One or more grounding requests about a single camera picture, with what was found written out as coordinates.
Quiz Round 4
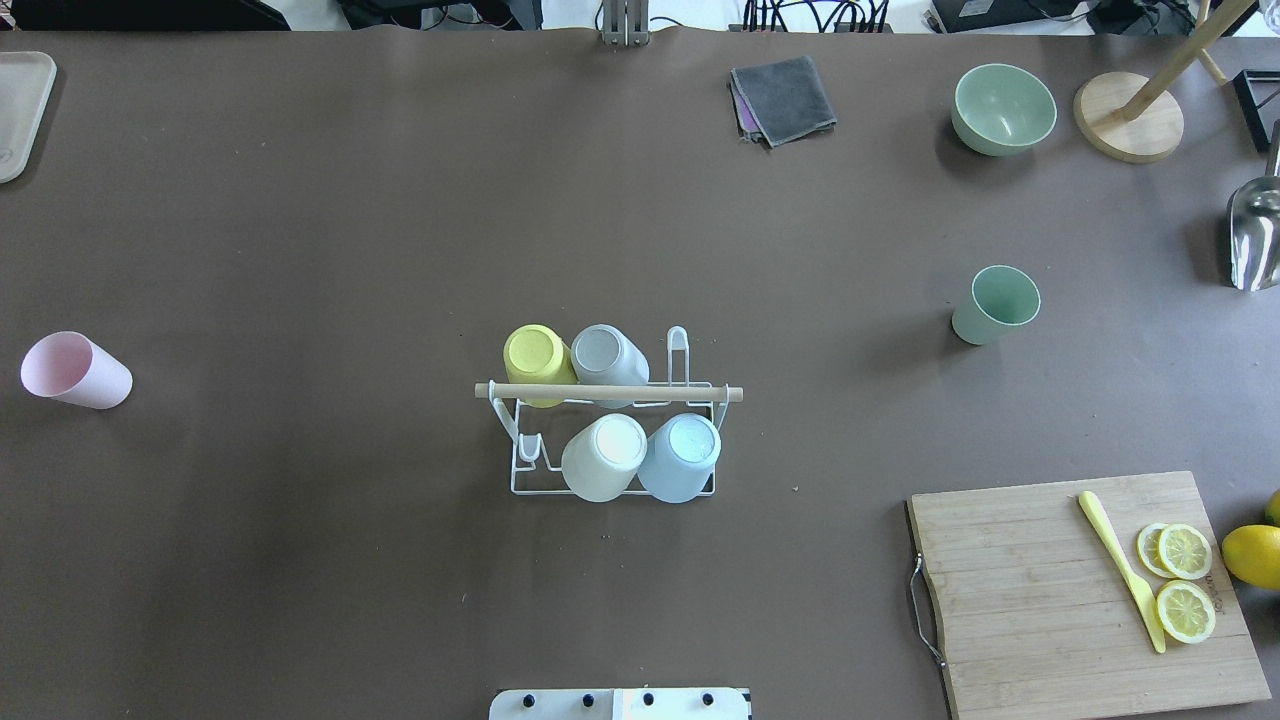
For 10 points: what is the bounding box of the white cup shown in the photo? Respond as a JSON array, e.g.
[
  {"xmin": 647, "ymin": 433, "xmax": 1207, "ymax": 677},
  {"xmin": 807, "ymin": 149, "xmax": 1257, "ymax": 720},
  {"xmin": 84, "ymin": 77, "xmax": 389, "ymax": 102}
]
[{"xmin": 562, "ymin": 413, "xmax": 646, "ymax": 503}]

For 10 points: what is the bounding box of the lemon slice lower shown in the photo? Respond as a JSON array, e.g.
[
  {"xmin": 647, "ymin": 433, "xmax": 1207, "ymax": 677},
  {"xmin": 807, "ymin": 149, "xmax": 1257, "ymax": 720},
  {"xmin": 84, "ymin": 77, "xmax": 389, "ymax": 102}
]
[{"xmin": 1155, "ymin": 580, "xmax": 1217, "ymax": 644}]

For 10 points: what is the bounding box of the green bowl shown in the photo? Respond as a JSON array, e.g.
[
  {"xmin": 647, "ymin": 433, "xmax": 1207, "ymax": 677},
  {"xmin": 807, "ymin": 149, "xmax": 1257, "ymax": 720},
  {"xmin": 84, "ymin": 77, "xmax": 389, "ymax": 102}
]
[{"xmin": 951, "ymin": 63, "xmax": 1059, "ymax": 158}]

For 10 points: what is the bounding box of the white wire cup rack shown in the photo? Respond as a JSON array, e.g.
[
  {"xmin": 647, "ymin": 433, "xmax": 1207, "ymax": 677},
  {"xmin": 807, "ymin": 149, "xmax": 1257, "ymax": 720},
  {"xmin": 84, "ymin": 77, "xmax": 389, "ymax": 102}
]
[{"xmin": 475, "ymin": 324, "xmax": 744, "ymax": 503}]

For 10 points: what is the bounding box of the yellow plastic knife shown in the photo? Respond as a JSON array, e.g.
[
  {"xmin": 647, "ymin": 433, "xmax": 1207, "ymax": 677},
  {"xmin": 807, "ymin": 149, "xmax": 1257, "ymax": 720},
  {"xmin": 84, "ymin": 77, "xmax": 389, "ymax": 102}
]
[{"xmin": 1078, "ymin": 491, "xmax": 1167, "ymax": 653}]

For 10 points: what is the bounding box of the lemon slice hidden behind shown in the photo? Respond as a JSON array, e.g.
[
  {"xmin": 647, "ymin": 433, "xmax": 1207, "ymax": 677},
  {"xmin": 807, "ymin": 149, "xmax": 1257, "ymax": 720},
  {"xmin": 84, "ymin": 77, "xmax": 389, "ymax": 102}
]
[{"xmin": 1135, "ymin": 521, "xmax": 1175, "ymax": 579}]

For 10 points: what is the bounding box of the cream plastic tray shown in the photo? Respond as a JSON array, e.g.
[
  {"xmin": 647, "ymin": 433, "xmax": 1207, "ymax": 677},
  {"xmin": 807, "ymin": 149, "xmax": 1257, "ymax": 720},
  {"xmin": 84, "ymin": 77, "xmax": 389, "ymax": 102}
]
[{"xmin": 1, "ymin": 51, "xmax": 58, "ymax": 183}]

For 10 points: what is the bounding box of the wooden cutting board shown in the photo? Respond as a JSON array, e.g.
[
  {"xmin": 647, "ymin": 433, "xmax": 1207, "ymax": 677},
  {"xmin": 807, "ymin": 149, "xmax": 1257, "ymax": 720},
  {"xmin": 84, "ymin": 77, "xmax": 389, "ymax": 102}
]
[{"xmin": 908, "ymin": 471, "xmax": 1271, "ymax": 719}]

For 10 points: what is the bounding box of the green lime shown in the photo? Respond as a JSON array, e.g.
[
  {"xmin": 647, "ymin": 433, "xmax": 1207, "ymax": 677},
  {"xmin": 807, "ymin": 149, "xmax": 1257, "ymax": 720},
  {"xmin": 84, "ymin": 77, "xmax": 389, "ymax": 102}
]
[{"xmin": 1263, "ymin": 489, "xmax": 1280, "ymax": 527}]

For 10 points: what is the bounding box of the light blue cup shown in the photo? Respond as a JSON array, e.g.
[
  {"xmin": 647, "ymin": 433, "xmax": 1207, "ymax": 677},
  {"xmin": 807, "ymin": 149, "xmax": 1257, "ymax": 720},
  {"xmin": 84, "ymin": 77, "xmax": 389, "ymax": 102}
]
[{"xmin": 637, "ymin": 413, "xmax": 721, "ymax": 503}]

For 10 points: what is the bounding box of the lemon slice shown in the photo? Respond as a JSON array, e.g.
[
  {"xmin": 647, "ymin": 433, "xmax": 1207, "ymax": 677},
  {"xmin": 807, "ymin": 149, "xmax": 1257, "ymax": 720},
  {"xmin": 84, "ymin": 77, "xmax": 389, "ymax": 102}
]
[
  {"xmin": 1155, "ymin": 580, "xmax": 1217, "ymax": 644},
  {"xmin": 1155, "ymin": 523, "xmax": 1213, "ymax": 582}
]

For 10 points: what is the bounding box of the metal scoop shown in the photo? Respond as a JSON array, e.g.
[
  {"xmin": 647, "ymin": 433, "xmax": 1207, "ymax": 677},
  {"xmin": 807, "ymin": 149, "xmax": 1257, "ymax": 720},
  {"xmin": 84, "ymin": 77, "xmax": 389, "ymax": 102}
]
[{"xmin": 1228, "ymin": 123, "xmax": 1279, "ymax": 292}]

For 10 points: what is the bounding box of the grey folded cloth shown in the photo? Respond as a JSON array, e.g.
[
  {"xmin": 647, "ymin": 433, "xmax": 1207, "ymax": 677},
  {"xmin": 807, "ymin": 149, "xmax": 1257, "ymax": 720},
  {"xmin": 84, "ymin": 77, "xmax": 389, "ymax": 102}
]
[{"xmin": 728, "ymin": 55, "xmax": 837, "ymax": 149}]

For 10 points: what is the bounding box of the wooden stand with base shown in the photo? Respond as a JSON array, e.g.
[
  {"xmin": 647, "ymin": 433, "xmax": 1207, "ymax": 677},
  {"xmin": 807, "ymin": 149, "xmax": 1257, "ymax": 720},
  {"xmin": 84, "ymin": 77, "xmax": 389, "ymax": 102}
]
[{"xmin": 1073, "ymin": 1, "xmax": 1253, "ymax": 164}]

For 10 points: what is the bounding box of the black frame object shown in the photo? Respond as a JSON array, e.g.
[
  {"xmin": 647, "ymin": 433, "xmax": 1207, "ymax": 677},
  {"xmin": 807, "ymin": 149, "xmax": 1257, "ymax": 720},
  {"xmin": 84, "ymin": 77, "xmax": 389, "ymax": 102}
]
[{"xmin": 1231, "ymin": 69, "xmax": 1279, "ymax": 152}]

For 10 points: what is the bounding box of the yellow cup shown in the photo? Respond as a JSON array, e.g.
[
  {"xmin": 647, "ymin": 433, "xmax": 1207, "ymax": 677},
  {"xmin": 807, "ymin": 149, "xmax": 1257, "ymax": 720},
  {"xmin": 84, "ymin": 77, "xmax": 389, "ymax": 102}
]
[{"xmin": 503, "ymin": 324, "xmax": 579, "ymax": 386}]

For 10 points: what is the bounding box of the grey cup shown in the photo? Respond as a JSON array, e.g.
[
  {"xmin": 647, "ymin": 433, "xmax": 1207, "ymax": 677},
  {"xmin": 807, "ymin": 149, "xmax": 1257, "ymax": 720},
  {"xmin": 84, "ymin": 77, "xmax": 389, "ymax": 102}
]
[{"xmin": 570, "ymin": 324, "xmax": 650, "ymax": 386}]

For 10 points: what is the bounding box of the pink cup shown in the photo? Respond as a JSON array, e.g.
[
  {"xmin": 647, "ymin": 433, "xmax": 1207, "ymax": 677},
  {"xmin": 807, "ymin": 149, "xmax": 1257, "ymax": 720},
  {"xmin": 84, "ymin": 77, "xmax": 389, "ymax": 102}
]
[{"xmin": 20, "ymin": 331, "xmax": 133, "ymax": 410}]

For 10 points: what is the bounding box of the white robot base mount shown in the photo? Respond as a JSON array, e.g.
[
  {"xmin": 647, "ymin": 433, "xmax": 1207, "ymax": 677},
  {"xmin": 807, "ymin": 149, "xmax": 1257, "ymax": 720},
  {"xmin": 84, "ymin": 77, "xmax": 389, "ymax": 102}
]
[{"xmin": 488, "ymin": 685, "xmax": 753, "ymax": 719}]

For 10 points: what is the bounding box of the green cup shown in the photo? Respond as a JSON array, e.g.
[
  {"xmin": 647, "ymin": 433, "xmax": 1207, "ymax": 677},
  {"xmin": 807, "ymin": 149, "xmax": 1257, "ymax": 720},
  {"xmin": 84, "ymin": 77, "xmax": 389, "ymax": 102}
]
[{"xmin": 951, "ymin": 265, "xmax": 1041, "ymax": 346}]

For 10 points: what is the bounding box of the lemon slice upper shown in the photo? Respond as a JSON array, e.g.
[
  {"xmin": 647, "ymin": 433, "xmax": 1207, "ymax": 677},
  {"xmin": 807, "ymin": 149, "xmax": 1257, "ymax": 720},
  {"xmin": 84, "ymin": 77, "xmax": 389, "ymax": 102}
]
[{"xmin": 1155, "ymin": 523, "xmax": 1213, "ymax": 582}]

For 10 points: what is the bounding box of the whole yellow lemon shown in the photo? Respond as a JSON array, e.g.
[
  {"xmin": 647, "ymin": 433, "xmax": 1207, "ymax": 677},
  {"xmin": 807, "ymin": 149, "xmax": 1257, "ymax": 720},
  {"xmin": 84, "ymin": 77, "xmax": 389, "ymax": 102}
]
[{"xmin": 1220, "ymin": 524, "xmax": 1280, "ymax": 591}]

